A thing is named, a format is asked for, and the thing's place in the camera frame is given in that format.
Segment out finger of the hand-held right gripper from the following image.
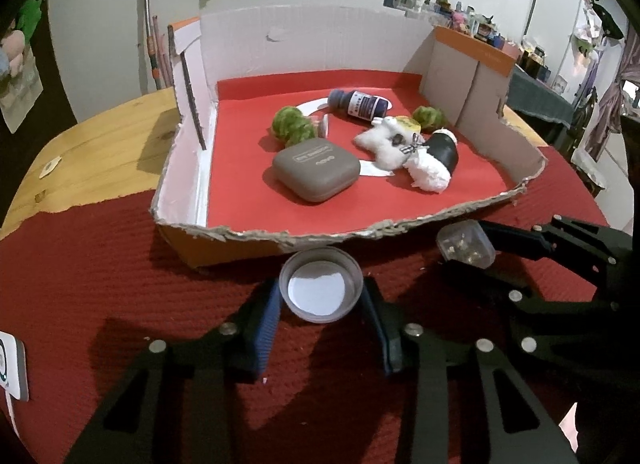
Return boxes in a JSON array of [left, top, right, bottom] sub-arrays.
[[477, 214, 632, 295], [442, 260, 618, 361]]

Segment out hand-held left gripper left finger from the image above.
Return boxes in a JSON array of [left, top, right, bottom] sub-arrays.
[[62, 276, 281, 464]]

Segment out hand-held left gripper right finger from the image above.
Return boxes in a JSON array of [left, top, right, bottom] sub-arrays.
[[361, 276, 581, 464]]

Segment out small rectangular clear container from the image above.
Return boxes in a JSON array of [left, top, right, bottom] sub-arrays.
[[436, 222, 496, 269]]

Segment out round clear plastic container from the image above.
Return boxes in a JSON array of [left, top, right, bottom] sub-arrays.
[[278, 247, 363, 323]]

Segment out black and white plush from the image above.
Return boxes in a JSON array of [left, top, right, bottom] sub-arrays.
[[402, 129, 460, 193]]

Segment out orange cardboard box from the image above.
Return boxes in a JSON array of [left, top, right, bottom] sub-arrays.
[[150, 4, 548, 269]]

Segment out small green plush ball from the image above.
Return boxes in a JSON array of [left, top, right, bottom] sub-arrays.
[[411, 104, 448, 133]]

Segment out white plush with plaid bow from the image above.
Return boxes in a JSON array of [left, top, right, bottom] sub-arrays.
[[354, 116, 426, 169]]

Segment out grey zip case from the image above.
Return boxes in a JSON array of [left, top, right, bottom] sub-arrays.
[[272, 139, 362, 203]]

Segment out large green plush ball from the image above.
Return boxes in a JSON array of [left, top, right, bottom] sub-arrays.
[[270, 106, 317, 147]]

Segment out dark blue bottle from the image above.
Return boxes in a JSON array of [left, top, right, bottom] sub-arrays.
[[327, 88, 391, 123]]

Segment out table with grey cloth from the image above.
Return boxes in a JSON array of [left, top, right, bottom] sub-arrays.
[[505, 66, 591, 129]]

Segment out red table cloth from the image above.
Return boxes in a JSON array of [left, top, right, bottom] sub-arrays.
[[0, 144, 626, 464]]

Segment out patterned curtain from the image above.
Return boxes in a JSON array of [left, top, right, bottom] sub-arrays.
[[585, 38, 640, 159]]

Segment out white cabinet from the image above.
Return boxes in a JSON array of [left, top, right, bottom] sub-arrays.
[[530, 0, 583, 94]]

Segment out clutter of bottles and figures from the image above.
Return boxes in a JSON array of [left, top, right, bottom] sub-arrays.
[[430, 0, 566, 89]]

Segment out white square device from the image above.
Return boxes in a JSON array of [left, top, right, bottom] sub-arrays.
[[0, 330, 30, 402]]

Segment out orange and pink sticks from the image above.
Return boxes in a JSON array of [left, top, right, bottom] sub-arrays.
[[151, 16, 173, 87]]

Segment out brown door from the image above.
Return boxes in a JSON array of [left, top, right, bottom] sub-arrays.
[[0, 0, 78, 225]]

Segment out metal pole with orange tip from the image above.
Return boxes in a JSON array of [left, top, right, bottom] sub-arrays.
[[140, 0, 161, 89]]

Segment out beige hanging card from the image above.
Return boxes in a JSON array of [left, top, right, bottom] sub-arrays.
[[0, 61, 43, 133]]

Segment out pink plush toy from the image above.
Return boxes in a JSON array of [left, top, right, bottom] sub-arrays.
[[0, 31, 26, 77]]

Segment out green plush toy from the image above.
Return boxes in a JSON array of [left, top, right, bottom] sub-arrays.
[[12, 0, 43, 42]]

